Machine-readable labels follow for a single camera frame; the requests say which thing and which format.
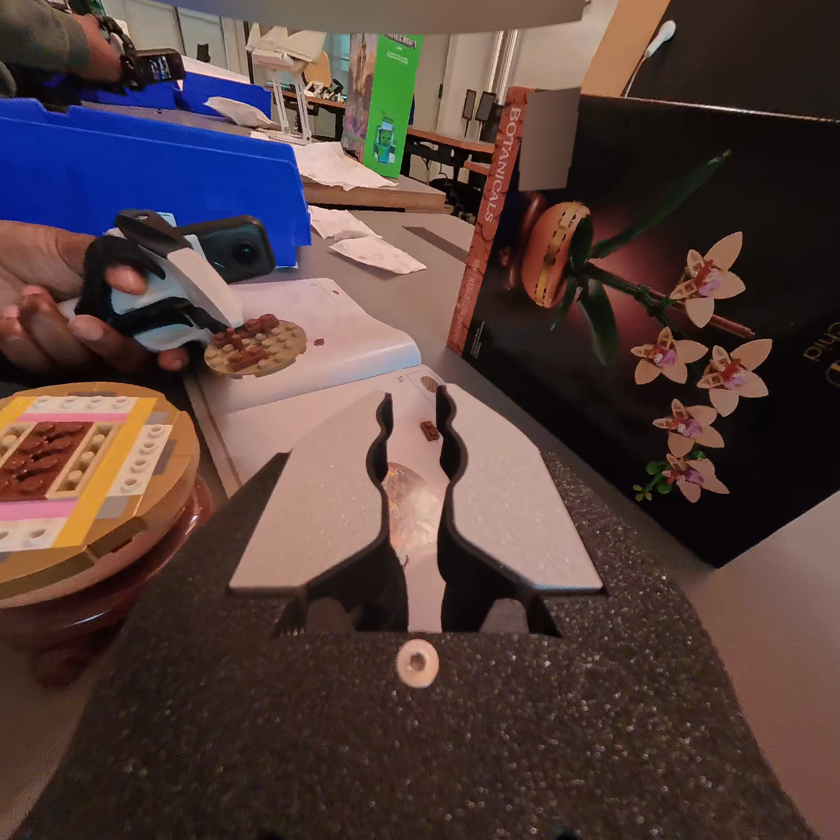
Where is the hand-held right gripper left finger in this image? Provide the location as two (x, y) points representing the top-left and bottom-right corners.
(230, 392), (395, 598)

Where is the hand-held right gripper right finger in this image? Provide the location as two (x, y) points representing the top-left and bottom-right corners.
(437, 385), (605, 618)

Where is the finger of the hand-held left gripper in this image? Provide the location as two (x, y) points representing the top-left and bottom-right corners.
(161, 243), (246, 332)

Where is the tan round plate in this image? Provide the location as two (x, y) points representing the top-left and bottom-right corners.
(204, 313), (309, 380)

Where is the brick pot model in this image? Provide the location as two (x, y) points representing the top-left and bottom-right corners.
(0, 381), (211, 686)

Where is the blue plastic bin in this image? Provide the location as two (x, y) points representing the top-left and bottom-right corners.
(0, 96), (313, 270)
(27, 69), (274, 122)

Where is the white instruction booklet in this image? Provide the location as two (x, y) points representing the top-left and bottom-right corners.
(184, 273), (526, 526)

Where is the white printed board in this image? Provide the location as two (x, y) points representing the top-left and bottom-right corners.
(247, 24), (329, 145)

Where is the green cardboard box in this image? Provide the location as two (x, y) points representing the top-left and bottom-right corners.
(342, 33), (424, 179)

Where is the black flower print box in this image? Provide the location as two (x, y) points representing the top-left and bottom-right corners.
(447, 86), (840, 568)

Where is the black panel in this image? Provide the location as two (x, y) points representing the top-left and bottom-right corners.
(617, 0), (840, 126)

